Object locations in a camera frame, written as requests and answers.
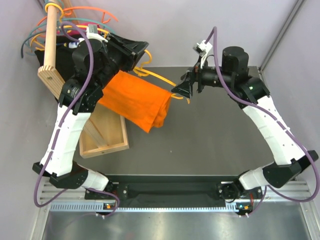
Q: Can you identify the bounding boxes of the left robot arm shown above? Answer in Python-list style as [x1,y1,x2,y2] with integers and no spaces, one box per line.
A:
[32,24,149,199]

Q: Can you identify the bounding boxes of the teal hanger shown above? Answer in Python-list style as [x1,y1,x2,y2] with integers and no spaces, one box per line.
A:
[20,17,118,60]

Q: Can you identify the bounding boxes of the corner aluminium profile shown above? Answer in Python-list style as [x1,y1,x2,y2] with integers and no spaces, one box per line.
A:
[258,0,307,73]

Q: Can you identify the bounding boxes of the orange trousers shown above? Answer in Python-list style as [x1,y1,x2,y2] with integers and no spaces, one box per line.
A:
[98,71,172,133]

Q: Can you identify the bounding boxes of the orange hanger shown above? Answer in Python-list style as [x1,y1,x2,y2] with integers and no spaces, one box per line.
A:
[36,6,119,27]

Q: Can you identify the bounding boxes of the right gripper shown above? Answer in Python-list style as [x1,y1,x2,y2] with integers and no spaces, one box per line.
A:
[171,55,233,100]

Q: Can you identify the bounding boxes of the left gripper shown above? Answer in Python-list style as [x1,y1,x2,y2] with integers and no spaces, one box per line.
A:
[93,31,148,90]

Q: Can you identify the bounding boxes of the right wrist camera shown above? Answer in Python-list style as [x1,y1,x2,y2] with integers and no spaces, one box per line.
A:
[193,40,213,58]

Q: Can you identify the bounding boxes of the pink hanging garment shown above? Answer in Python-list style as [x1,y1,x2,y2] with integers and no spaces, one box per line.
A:
[56,22,100,36]

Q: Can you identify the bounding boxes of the aluminium frame rail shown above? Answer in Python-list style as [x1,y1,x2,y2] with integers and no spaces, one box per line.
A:
[31,175,320,240]

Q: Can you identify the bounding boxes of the yellow hanger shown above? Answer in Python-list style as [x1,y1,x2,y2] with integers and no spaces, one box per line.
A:
[132,49,191,105]
[20,0,118,55]

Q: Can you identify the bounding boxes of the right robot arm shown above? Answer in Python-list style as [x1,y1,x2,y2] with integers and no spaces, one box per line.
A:
[171,40,319,198]

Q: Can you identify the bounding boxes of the black hanging garment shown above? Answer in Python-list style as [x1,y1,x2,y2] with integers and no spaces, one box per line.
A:
[34,34,83,81]

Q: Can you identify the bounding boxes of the wooden rack pole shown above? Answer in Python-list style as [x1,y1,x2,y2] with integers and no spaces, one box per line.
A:
[37,0,108,148]

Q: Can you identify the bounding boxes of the wooden rack base tray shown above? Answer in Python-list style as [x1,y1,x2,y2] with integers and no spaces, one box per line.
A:
[79,103,129,159]

